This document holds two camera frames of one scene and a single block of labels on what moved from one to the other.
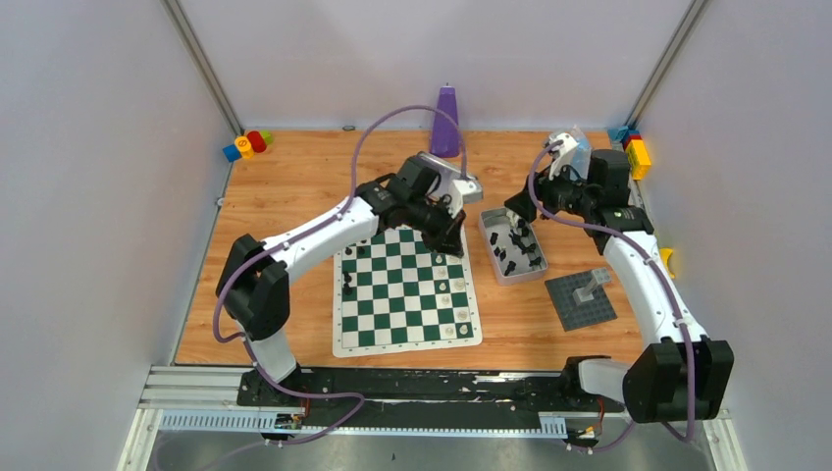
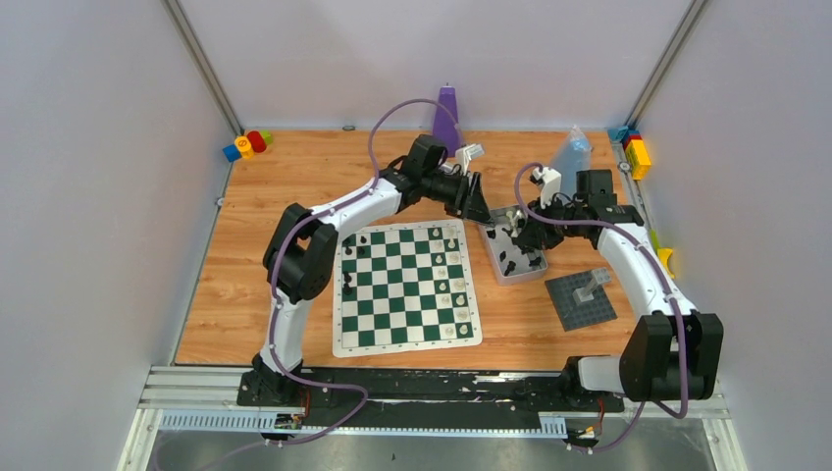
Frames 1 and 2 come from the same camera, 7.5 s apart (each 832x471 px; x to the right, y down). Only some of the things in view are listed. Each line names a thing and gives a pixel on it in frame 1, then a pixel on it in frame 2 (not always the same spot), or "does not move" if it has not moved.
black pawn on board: x=347 y=289 does not move
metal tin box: x=512 y=245 does not move
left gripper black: x=444 y=228 -> x=466 y=195
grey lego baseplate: x=574 y=316 does not move
